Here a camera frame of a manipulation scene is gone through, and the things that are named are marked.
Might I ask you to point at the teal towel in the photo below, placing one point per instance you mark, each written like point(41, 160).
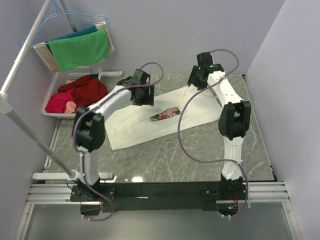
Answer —
point(75, 33)

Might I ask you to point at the white floral t shirt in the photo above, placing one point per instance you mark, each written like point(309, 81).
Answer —
point(178, 109)

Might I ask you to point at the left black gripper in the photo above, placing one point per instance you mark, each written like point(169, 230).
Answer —
point(149, 99)

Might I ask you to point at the white clothes rack frame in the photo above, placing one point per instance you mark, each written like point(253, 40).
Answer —
point(20, 157)

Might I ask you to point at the beige towel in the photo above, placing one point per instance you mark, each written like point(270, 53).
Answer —
point(49, 59)

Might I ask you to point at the aluminium rail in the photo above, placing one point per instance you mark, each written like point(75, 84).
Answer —
point(259, 192)

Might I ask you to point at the dark red t shirt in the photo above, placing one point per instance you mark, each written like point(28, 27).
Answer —
point(86, 90)

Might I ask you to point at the black base beam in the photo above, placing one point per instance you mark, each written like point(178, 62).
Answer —
point(147, 196)

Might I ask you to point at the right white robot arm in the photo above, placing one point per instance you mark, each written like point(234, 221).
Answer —
point(234, 120)

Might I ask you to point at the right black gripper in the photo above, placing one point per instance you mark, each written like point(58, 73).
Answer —
point(192, 80)

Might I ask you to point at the green towel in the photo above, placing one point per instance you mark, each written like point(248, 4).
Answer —
point(82, 50)

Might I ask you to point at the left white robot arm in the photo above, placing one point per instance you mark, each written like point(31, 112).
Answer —
point(89, 132)

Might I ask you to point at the white plastic laundry basket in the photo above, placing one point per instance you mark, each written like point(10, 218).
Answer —
point(60, 78)

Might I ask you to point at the pink t shirt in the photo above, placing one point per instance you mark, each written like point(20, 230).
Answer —
point(61, 103)

